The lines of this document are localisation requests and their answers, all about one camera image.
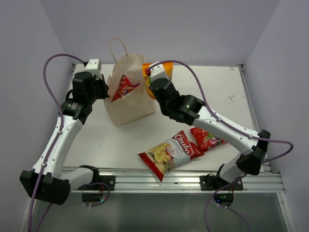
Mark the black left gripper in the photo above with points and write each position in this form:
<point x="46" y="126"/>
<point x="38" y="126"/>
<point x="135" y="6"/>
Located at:
<point x="105" y="87"/>

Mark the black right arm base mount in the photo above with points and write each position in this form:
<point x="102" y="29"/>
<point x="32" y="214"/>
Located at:
<point x="212" y="182"/>

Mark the purple grape candy bag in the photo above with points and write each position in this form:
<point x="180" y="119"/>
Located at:
<point x="136" y="85"/>

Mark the red snack bag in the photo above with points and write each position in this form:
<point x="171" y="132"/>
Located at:
<point x="124" y="82"/>

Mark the red candy bag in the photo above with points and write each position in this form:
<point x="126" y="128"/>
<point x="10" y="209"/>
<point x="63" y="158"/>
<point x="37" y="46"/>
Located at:
<point x="205" y="140"/>

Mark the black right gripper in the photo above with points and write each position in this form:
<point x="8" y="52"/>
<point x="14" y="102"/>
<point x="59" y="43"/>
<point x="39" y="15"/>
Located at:
<point x="166" y="79"/>

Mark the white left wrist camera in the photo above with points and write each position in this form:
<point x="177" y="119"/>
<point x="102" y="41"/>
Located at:
<point x="93" y="66"/>

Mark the beige paper bag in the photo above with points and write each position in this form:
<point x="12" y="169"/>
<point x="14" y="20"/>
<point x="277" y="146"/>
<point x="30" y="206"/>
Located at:
<point x="135" y="104"/>

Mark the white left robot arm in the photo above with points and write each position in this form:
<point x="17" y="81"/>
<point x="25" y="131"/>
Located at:
<point x="45" y="181"/>

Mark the orange yellow snack bag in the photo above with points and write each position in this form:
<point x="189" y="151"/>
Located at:
<point x="168" y="68"/>

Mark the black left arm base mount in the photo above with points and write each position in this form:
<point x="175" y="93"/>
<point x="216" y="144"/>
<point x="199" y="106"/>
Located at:
<point x="100" y="182"/>

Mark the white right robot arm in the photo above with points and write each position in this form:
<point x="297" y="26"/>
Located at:
<point x="187" y="109"/>

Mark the red white cassava chips bag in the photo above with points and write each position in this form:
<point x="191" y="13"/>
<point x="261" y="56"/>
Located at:
<point x="172" y="153"/>

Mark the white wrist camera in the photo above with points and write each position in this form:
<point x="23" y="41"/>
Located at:
<point x="156" y="71"/>
<point x="93" y="66"/>

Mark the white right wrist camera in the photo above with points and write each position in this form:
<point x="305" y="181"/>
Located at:
<point x="156" y="71"/>

